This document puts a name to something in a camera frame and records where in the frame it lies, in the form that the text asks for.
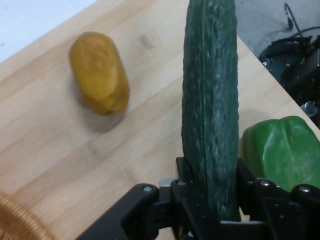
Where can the woven wicker basket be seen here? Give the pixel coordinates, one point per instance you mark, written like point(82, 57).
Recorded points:
point(17, 220)

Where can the dark green cucumber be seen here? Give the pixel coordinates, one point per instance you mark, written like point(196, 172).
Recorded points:
point(210, 100)

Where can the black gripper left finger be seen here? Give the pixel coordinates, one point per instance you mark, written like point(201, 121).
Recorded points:
point(155, 215)

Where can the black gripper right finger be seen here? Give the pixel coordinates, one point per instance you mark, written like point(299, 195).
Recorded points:
point(282, 212)

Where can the brown potato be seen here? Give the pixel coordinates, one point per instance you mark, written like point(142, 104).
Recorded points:
point(98, 73)

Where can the green bell pepper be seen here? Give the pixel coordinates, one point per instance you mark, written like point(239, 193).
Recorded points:
point(282, 152)

